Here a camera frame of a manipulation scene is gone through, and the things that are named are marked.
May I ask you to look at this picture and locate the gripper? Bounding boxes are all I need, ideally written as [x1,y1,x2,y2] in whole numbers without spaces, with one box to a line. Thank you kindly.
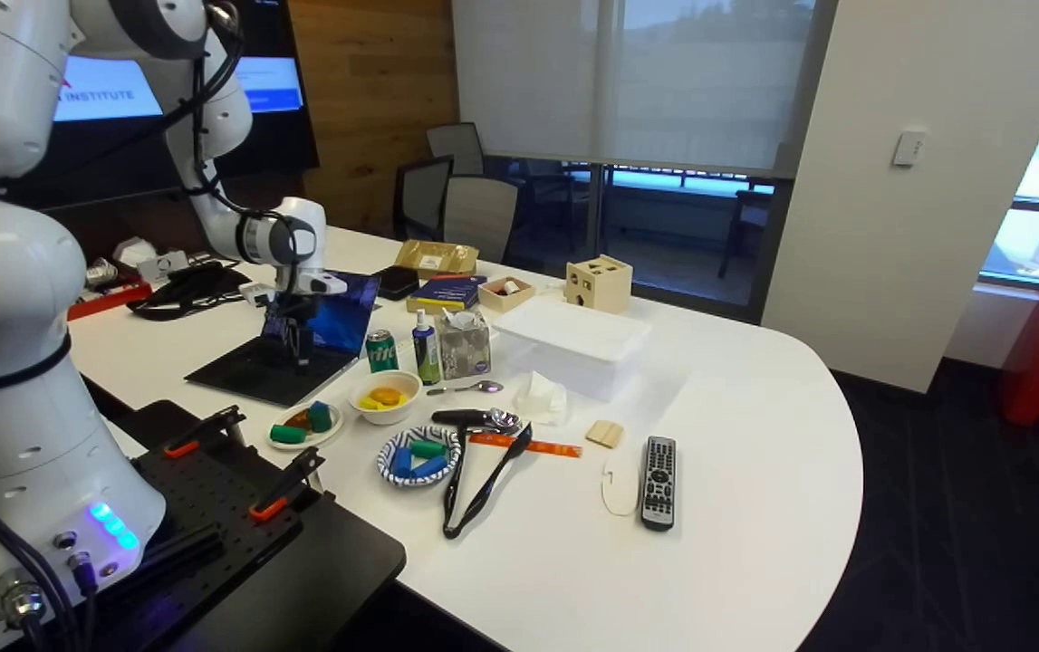
[263,295,321,369]

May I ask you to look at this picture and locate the blue patterned paper plate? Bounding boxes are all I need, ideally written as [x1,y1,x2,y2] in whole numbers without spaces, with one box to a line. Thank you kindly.
[376,425,465,489]

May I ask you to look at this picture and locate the white adapter block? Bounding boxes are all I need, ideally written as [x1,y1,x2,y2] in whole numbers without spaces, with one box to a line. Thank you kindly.
[136,250,190,283]

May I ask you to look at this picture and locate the dark laptop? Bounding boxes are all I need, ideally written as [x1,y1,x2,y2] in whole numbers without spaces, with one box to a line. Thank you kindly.
[185,271,382,409]

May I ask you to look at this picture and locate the green soda can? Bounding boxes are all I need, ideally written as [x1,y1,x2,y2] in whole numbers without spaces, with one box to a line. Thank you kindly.
[365,329,400,374]

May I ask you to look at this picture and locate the white bowl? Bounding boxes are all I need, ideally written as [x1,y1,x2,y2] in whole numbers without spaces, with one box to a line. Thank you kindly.
[348,369,423,427]

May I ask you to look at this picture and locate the black wallet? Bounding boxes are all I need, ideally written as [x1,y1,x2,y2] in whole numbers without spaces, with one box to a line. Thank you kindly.
[371,264,421,302]

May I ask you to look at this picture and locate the blue and green bottle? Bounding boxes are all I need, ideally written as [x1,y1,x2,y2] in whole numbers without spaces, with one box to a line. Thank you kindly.
[411,309,442,387]

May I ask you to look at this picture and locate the blue book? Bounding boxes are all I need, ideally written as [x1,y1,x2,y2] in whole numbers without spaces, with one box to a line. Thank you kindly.
[405,273,489,316]

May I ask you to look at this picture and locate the brown padded envelope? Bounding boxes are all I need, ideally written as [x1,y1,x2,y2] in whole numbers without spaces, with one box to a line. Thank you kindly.
[391,238,481,280]

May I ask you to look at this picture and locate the grey tissue box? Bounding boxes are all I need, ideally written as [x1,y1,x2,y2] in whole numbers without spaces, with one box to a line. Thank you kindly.
[437,308,494,380]

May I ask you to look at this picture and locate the metal spoon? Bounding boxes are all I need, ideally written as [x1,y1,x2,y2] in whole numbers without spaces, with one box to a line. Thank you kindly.
[426,379,505,398]

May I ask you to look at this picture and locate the white polygonal object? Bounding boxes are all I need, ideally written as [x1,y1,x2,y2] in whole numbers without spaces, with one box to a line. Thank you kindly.
[111,236,159,269]

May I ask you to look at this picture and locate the red flat box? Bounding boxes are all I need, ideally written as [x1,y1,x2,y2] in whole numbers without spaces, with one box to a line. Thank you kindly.
[65,280,154,321]

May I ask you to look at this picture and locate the small wooden tray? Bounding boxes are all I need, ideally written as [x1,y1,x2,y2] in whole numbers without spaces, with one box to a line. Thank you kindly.
[477,274,537,314]

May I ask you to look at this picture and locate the group of office chairs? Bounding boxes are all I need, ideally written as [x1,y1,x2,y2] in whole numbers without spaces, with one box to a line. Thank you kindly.
[391,121,521,265]

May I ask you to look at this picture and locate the black tongs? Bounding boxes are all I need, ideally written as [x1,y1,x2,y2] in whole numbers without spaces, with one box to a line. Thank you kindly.
[442,421,534,541]

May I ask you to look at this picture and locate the crumpled white tissue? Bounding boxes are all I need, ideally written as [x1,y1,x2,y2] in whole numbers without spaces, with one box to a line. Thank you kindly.
[511,370,571,427]

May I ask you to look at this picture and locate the orange ruler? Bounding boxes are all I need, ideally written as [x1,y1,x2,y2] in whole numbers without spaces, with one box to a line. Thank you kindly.
[468,432,584,459]

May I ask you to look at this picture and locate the white plastic box with lid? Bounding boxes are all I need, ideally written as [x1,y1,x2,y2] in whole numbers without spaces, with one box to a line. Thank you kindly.
[491,294,652,405]

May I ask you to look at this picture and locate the wooden shape sorter box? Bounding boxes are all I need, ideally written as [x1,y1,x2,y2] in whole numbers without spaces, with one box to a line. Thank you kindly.
[563,254,635,316]

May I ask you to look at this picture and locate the flat white disc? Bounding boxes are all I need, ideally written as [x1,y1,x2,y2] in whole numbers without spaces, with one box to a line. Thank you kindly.
[600,449,643,518]

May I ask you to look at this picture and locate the grey remote control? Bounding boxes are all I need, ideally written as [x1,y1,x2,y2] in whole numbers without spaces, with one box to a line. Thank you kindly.
[639,435,678,533]

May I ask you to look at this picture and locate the dark chair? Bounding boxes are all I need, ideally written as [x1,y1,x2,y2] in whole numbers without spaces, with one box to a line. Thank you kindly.
[717,185,775,283]

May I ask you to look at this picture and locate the window with roller blinds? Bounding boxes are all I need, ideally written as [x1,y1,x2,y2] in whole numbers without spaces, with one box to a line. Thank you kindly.
[450,0,839,324]

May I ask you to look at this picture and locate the black clamp with orange handle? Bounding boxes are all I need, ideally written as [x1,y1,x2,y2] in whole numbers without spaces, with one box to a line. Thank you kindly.
[248,446,326,523]
[163,405,247,459]

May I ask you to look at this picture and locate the coil of black cable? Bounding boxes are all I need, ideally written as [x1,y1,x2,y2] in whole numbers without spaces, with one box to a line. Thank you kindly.
[126,260,254,323]

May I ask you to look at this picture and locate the metal scoop with black handle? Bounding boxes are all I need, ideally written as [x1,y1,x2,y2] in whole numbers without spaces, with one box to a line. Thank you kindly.
[432,407,523,435]

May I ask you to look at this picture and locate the large wall screen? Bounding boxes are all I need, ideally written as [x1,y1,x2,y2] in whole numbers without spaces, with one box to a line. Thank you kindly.
[7,0,322,211]

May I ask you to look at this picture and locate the white wall switch plate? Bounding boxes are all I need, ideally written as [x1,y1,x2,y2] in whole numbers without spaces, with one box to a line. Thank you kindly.
[891,129,928,169]

